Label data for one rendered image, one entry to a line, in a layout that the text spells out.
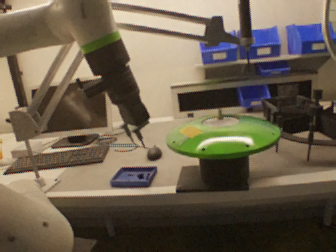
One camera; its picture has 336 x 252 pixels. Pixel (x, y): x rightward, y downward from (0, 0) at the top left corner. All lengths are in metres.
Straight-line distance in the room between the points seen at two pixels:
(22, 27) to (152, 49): 1.08
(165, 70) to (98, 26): 1.08
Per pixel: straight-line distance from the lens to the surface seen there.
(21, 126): 0.82
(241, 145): 0.54
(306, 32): 1.66
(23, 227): 0.44
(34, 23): 0.59
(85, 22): 0.50
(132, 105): 0.54
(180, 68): 1.53
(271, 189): 0.69
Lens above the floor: 1.27
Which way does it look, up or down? 16 degrees down
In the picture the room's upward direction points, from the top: 8 degrees counter-clockwise
